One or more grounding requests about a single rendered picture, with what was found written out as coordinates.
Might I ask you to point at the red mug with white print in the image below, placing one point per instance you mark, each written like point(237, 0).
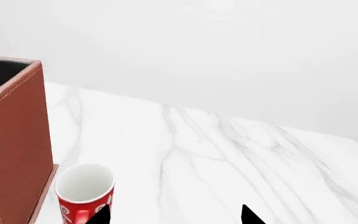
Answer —
point(84, 186)

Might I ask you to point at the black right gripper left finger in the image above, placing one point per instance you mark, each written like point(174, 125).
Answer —
point(102, 217)

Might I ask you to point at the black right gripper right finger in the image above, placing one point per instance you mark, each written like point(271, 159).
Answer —
point(249, 217)

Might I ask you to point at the brown leather caddy box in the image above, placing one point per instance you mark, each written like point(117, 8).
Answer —
point(14, 140)

